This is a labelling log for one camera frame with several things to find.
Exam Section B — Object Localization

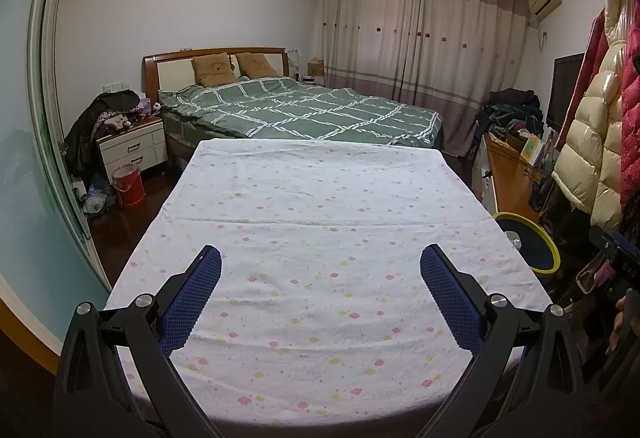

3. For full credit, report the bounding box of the glass sliding wardrobe door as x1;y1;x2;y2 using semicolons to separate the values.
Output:
0;0;116;349

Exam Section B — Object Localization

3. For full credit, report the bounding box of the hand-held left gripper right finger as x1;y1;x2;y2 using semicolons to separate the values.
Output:
420;244;588;438

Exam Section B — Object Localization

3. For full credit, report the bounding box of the red hanging garment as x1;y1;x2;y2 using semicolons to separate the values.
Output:
585;0;640;239

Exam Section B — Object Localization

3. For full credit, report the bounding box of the green book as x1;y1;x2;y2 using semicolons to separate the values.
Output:
520;138;543;166

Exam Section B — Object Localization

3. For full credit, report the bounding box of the pile of dark clothes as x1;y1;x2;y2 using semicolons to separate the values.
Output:
472;88;545;139

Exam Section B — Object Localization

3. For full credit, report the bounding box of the blue bin with yellow rim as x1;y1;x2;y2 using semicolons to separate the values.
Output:
492;212;560;277

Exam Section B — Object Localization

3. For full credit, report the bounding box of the person's right hand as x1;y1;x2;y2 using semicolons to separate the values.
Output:
605;295;633;356

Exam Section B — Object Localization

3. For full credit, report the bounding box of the white floral tablecloth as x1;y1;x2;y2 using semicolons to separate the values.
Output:
102;138;553;424

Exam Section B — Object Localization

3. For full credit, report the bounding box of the wooden desk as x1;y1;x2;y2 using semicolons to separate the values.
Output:
475;133;556;223

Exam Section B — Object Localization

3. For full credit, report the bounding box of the green plaid duvet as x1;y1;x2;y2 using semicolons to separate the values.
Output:
158;76;445;149

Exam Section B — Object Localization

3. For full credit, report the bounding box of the dark clothes pile on nightstand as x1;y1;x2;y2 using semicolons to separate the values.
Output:
65;90;151;179

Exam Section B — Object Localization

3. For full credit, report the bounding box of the white nightstand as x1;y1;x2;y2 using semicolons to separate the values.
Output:
96;115;168;179

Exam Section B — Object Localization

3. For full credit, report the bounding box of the red bucket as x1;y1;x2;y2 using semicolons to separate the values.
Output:
111;163;147;207

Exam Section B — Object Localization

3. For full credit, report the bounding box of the brown pillow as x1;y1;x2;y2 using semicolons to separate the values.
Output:
235;52;281;79
191;52;240;87

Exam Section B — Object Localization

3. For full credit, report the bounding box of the black television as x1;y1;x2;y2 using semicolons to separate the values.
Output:
545;52;586;131

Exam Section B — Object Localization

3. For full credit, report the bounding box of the cream puffer jacket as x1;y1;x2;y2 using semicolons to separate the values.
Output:
551;0;631;233

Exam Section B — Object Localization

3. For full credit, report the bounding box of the wooden bed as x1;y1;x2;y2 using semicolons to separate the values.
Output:
142;46;446;153

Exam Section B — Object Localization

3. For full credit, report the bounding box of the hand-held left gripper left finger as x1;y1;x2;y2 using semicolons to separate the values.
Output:
52;245;223;438

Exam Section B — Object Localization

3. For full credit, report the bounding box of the beige and pink curtain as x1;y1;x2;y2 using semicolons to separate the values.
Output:
320;0;531;153

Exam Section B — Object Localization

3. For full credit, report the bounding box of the pile of bags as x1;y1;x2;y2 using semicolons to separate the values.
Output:
75;180;118;216

